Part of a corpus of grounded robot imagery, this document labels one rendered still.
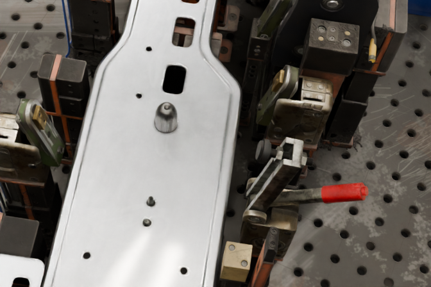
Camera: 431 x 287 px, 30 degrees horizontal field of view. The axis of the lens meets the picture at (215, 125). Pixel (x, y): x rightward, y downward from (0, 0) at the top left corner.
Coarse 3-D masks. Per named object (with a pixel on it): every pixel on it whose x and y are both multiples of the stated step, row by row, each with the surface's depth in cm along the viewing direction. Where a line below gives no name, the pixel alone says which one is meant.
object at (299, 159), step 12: (264, 144) 91; (288, 144) 92; (300, 144) 92; (264, 156) 91; (276, 156) 92; (288, 156) 92; (300, 156) 92; (264, 168) 100; (276, 168) 93; (288, 168) 92; (300, 168) 91; (264, 180) 102; (276, 180) 95; (288, 180) 94; (252, 192) 106; (264, 192) 98; (276, 192) 98; (252, 204) 102; (264, 204) 101
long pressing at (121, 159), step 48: (144, 0) 127; (144, 48) 122; (192, 48) 123; (96, 96) 118; (144, 96) 118; (192, 96) 119; (240, 96) 119; (96, 144) 114; (144, 144) 115; (192, 144) 115; (96, 192) 111; (144, 192) 111; (192, 192) 112; (96, 240) 107; (144, 240) 108; (192, 240) 108
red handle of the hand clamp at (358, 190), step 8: (336, 184) 100; (344, 184) 99; (352, 184) 98; (360, 184) 98; (256, 192) 105; (288, 192) 103; (296, 192) 102; (304, 192) 101; (312, 192) 101; (320, 192) 100; (328, 192) 99; (336, 192) 99; (344, 192) 98; (352, 192) 98; (360, 192) 98; (280, 200) 103; (288, 200) 102; (296, 200) 102; (304, 200) 101; (312, 200) 101; (320, 200) 100; (328, 200) 99; (336, 200) 99; (344, 200) 99; (352, 200) 98; (360, 200) 98
